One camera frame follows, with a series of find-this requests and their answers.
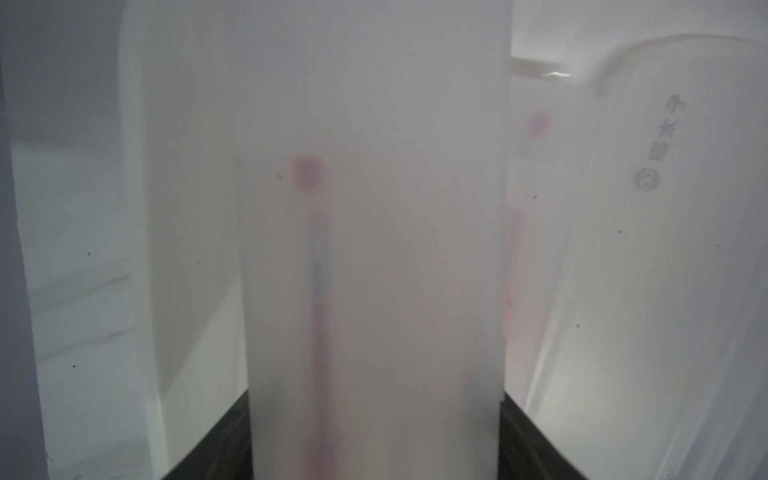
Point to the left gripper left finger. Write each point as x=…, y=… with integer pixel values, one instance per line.
x=224, y=453

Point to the white plastic storage box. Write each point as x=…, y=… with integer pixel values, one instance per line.
x=126, y=193

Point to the clear pencil case with pink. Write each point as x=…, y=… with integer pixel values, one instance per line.
x=370, y=139

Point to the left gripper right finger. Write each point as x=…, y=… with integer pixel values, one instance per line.
x=525, y=453

